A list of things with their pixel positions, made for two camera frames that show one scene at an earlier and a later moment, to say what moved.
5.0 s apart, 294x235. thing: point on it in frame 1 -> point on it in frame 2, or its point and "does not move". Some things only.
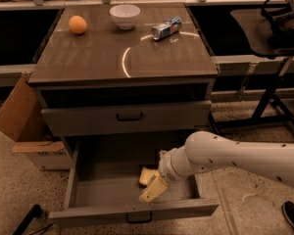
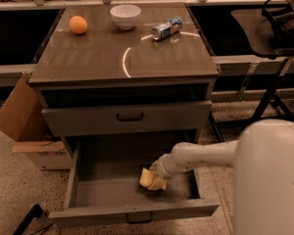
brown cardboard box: [22, 119] does not move
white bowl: [124, 15] does not move
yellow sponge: [147, 174] does not move
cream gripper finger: [163, 154] -> [155, 165]
